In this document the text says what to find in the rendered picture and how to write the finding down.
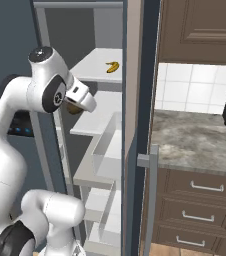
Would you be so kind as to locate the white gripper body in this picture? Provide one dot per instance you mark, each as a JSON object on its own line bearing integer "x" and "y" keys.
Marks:
{"x": 87, "y": 100}

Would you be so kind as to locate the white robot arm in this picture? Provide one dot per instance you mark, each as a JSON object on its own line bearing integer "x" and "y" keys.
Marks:
{"x": 5, "y": 166}

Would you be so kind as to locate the brown kiwi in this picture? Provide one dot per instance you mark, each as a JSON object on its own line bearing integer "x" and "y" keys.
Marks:
{"x": 73, "y": 108}

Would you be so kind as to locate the white fridge shelf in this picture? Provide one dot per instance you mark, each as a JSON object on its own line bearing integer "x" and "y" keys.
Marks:
{"x": 101, "y": 113}
{"x": 98, "y": 66}

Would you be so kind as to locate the yellow banana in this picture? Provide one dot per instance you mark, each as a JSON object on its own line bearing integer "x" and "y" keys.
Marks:
{"x": 112, "y": 68}

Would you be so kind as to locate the dark grey fridge door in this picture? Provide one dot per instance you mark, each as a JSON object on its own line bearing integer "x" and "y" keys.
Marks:
{"x": 5, "y": 33}
{"x": 136, "y": 83}

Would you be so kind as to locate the clear fridge bin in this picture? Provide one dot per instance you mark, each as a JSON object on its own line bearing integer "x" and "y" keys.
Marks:
{"x": 110, "y": 156}

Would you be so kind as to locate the grey fridge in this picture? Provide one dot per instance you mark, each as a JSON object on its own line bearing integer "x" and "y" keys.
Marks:
{"x": 108, "y": 23}

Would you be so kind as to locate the clear fridge drawer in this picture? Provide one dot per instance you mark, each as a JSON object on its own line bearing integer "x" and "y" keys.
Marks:
{"x": 100, "y": 203}
{"x": 101, "y": 240}

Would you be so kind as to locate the black appliance with blue lights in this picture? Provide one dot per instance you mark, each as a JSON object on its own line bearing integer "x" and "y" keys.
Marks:
{"x": 18, "y": 121}

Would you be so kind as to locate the brown drawer front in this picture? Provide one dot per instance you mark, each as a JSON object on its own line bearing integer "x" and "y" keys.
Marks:
{"x": 171, "y": 213}
{"x": 181, "y": 183}
{"x": 165, "y": 236}

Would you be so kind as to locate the brown cupboard door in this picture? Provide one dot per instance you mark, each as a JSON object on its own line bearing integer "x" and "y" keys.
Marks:
{"x": 201, "y": 30}

